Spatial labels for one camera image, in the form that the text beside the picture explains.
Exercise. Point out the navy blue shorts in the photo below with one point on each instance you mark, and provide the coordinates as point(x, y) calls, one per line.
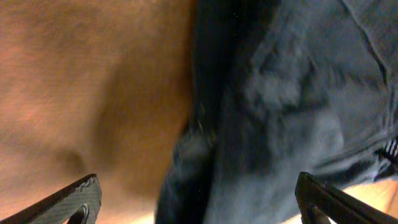
point(283, 87)

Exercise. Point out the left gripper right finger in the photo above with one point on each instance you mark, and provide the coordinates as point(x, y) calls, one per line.
point(321, 203)

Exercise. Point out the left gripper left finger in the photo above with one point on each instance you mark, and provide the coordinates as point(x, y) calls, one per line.
point(79, 202)

